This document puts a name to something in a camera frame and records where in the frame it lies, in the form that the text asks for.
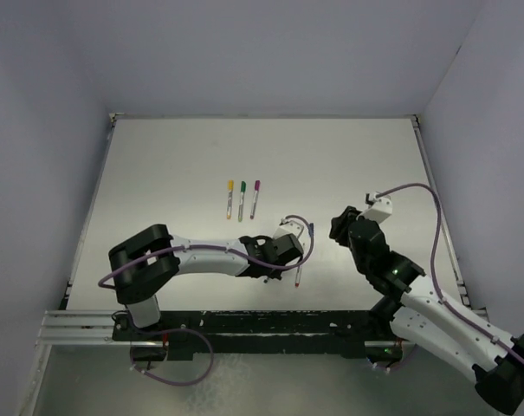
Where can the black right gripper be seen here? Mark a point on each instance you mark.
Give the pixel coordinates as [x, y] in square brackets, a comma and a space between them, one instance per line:
[339, 224]

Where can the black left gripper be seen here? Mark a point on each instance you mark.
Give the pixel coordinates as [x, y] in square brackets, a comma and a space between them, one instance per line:
[275, 274]

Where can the purple pen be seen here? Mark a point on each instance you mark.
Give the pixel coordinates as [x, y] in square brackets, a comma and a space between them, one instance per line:
[254, 205]

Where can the green pen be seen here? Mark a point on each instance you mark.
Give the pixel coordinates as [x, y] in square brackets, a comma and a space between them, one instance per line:
[241, 206]

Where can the yellow pen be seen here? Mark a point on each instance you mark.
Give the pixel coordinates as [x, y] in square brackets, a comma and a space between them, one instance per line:
[229, 203]

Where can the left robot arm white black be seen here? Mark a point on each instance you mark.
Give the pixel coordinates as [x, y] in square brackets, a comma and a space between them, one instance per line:
[144, 263]

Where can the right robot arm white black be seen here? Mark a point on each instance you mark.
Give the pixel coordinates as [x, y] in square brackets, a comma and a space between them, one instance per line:
[418, 310]

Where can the red pen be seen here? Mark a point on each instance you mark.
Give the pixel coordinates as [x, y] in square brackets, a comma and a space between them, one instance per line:
[297, 279]

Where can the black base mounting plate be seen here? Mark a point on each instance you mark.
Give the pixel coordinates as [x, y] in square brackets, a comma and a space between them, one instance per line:
[350, 334]

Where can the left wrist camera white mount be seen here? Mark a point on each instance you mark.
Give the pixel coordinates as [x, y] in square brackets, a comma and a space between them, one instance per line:
[290, 226]

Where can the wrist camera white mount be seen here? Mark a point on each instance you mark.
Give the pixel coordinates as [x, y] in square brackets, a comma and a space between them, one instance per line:
[378, 208]
[290, 226]

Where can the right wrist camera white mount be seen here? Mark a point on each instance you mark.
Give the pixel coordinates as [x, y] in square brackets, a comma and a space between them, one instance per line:
[378, 208]

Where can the aluminium frame rail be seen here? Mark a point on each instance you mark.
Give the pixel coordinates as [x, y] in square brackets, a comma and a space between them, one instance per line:
[176, 171]

